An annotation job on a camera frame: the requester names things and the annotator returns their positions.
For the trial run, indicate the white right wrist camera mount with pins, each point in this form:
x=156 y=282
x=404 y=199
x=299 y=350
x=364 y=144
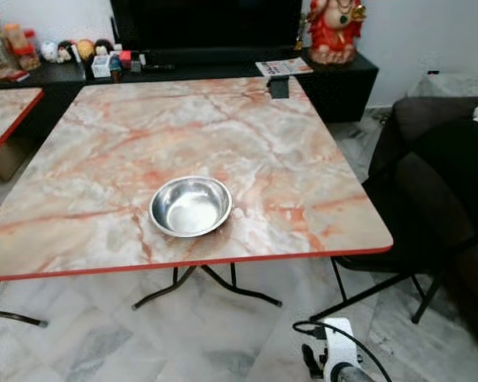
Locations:
x=338 y=342

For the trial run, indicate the small blue figure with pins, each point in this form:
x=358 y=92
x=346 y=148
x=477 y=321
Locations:
x=115 y=67

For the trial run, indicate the marble pattern folding table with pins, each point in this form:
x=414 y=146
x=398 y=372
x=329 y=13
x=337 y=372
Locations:
x=183 y=127

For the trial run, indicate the small red box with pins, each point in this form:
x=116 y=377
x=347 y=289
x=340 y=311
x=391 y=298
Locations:
x=126 y=58

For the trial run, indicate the red robed deity statue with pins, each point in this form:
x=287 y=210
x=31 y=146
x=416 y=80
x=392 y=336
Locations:
x=334 y=32

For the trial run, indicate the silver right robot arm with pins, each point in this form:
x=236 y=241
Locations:
x=352 y=376

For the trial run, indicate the orange round figurine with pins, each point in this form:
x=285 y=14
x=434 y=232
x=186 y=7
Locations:
x=84 y=49

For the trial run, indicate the grey cloth covered box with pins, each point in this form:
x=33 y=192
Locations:
x=446 y=86

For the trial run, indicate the black television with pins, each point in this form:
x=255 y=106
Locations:
x=207 y=24

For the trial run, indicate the black and white figurine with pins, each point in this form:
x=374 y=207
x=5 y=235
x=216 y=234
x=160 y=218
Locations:
x=65 y=52

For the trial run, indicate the printed magazine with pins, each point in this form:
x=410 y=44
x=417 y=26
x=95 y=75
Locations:
x=283 y=67

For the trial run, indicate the white round figurine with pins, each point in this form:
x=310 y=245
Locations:
x=48 y=51

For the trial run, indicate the small white box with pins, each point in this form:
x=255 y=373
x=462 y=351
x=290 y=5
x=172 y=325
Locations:
x=100 y=68

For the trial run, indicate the dark grey table clamp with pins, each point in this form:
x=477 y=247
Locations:
x=279 y=87

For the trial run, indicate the stainless steel bowl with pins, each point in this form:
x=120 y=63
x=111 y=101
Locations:
x=191 y=211

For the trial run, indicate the black TV console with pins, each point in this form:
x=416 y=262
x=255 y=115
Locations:
x=346 y=91

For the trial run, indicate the red edged marble table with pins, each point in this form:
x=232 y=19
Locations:
x=4 y=111

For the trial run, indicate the black folding chair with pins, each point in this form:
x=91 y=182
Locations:
x=430 y=199

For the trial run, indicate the black haired doll figurine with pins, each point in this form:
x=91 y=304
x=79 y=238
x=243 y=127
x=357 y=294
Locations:
x=103 y=46

